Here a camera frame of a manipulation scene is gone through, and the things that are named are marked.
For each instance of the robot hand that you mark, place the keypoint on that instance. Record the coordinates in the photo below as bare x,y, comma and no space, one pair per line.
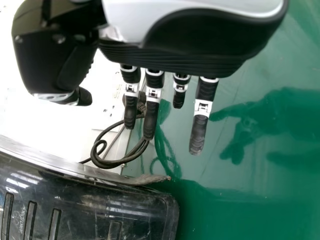
200,37

